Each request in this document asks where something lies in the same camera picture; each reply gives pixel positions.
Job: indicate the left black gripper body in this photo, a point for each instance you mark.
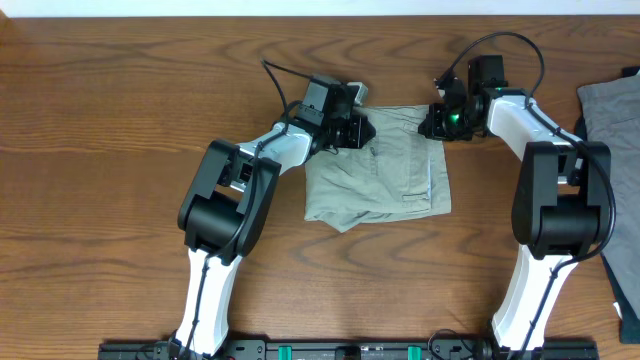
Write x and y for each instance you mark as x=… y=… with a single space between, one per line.
x=346 y=134

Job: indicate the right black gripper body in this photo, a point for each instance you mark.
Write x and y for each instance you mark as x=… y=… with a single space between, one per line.
x=451 y=125

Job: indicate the khaki green shorts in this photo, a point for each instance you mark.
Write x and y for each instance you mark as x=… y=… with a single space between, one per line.
x=398 y=175

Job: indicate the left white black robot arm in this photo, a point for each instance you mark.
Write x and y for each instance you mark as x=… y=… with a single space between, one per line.
x=226 y=206

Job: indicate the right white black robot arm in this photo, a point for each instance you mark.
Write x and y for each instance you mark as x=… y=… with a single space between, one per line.
x=563 y=211

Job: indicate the grey folded garment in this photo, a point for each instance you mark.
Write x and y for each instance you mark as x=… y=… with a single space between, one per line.
x=617 y=160

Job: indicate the dark folded cloth pile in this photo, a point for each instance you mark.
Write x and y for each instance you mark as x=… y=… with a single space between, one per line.
x=629 y=310

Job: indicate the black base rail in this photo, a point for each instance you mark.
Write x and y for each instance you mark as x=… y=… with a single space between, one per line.
x=350 y=350

